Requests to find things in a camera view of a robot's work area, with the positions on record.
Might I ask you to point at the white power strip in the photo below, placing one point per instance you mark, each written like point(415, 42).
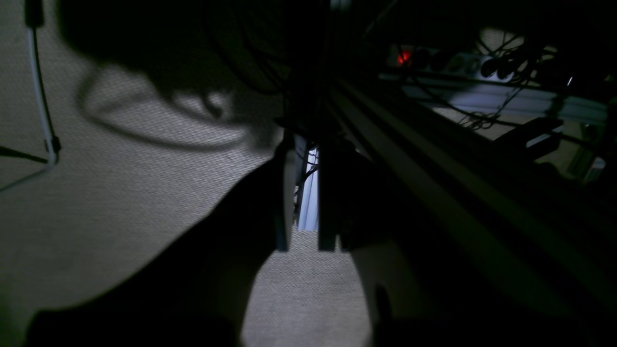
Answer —
point(457, 64)

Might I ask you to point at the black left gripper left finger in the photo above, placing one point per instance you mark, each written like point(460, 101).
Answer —
point(196, 291)

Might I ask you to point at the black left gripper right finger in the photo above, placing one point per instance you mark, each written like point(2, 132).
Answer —
point(422, 289)

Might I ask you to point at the aluminium table frame rail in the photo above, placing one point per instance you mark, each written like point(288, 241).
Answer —
point(523, 227)

